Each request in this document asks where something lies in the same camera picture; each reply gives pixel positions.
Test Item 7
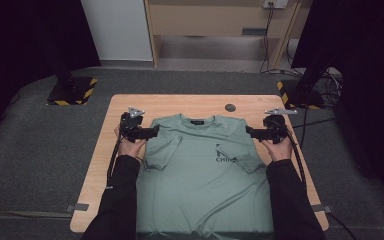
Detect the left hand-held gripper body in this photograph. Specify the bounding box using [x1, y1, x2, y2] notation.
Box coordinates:
[119, 106, 146, 144]

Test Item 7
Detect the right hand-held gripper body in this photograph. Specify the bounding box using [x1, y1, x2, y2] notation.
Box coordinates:
[263, 106, 299, 145]

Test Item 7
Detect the green t-shirt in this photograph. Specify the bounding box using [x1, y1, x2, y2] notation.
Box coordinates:
[135, 113, 275, 240]

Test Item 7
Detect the person's left hand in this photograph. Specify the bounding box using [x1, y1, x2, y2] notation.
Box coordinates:
[113, 124, 148, 159]

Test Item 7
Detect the person's right hand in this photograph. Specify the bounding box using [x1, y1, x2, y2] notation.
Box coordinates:
[261, 134, 295, 163]

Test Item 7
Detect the black stand with striped base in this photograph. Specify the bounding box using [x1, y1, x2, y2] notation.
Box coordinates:
[276, 63, 333, 110]
[43, 39, 99, 107]

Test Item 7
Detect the white panel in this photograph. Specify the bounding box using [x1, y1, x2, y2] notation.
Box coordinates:
[79, 0, 154, 62]

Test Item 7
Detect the grey flat box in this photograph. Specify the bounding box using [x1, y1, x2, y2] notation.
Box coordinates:
[241, 27, 268, 37]

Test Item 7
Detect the black curtain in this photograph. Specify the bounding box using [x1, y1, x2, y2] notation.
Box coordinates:
[0, 0, 102, 156]
[291, 0, 384, 211]

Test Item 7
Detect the white power socket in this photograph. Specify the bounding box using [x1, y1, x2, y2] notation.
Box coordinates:
[262, 0, 290, 10]

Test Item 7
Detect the black floor cable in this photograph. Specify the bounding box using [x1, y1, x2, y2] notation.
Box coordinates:
[292, 106, 337, 150]

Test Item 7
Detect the left hand-held gripper cable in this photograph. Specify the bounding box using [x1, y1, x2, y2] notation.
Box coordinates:
[105, 133, 125, 190]

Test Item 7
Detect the bundle of black cables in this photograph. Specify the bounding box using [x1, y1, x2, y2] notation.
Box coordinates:
[318, 70, 344, 108]

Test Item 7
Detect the black socket cable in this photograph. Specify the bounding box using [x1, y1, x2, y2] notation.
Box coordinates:
[259, 3, 296, 77]

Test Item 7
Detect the grey table edge bracket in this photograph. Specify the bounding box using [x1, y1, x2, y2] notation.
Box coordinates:
[311, 204, 334, 214]
[65, 202, 90, 214]

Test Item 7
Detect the black table cable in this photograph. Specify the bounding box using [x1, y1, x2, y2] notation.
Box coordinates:
[327, 212, 359, 240]

